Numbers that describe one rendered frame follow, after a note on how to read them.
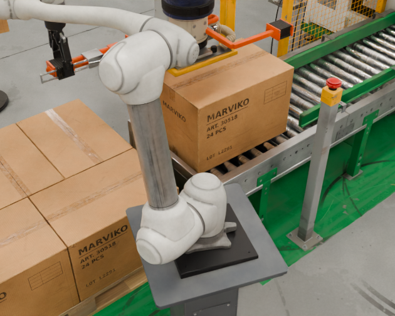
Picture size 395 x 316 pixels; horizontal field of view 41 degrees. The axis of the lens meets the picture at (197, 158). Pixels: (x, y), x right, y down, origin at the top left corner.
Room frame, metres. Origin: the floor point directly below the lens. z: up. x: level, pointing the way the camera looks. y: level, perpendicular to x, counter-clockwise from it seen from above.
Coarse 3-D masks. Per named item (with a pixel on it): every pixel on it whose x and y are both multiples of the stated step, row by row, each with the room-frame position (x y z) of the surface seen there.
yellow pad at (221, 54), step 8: (208, 48) 2.16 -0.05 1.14; (216, 48) 2.12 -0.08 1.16; (208, 56) 2.08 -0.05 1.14; (216, 56) 2.09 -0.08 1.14; (224, 56) 2.10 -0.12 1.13; (192, 64) 2.02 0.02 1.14; (200, 64) 2.03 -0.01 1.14; (208, 64) 2.05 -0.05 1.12; (176, 72) 1.96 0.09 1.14; (184, 72) 1.98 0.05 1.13
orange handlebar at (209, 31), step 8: (208, 16) 2.24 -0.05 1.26; (216, 16) 2.24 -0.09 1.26; (208, 32) 2.10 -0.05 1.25; (264, 32) 2.08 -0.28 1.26; (272, 32) 2.09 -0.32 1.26; (224, 40) 2.01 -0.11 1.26; (240, 40) 2.01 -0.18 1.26; (248, 40) 2.01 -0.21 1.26; (256, 40) 2.04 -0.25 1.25; (104, 48) 1.94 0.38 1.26; (232, 48) 1.98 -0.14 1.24; (80, 56) 1.88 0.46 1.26; (80, 64) 1.83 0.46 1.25
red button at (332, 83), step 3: (330, 78) 2.07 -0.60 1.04; (333, 78) 2.07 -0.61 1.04; (336, 78) 2.07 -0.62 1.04; (327, 81) 2.05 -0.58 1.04; (330, 81) 2.05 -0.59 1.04; (333, 81) 2.05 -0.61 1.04; (336, 81) 2.05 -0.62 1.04; (339, 81) 2.05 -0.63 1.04; (327, 84) 2.03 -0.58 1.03; (330, 84) 2.03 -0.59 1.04; (333, 84) 2.02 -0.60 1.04; (336, 84) 2.02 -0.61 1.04; (339, 84) 2.03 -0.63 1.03; (330, 87) 2.03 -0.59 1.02; (333, 87) 2.02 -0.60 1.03; (336, 87) 2.02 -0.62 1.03; (333, 90) 2.03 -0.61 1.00
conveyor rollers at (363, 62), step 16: (384, 32) 3.55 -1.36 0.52; (352, 48) 3.33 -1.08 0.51; (368, 48) 3.26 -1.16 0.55; (384, 48) 3.26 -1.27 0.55; (320, 64) 3.08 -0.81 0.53; (336, 64) 3.09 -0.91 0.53; (352, 64) 3.10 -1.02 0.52; (368, 64) 3.11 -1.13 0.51; (384, 64) 3.05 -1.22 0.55; (304, 80) 2.85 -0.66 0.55; (320, 80) 2.86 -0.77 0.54; (352, 80) 2.88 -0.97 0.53; (304, 96) 2.71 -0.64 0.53; (320, 96) 2.73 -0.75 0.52; (288, 128) 2.36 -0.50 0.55; (304, 128) 2.36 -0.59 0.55; (240, 160) 2.09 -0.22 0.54
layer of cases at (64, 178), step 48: (0, 144) 2.22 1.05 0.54; (48, 144) 2.22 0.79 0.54; (96, 144) 2.22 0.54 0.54; (0, 192) 1.85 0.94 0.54; (48, 192) 1.85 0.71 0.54; (96, 192) 1.85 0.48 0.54; (144, 192) 1.85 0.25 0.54; (0, 240) 1.55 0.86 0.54; (48, 240) 1.55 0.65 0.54; (96, 240) 1.59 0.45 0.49; (0, 288) 1.32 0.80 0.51; (48, 288) 1.43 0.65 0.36; (96, 288) 1.57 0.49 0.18
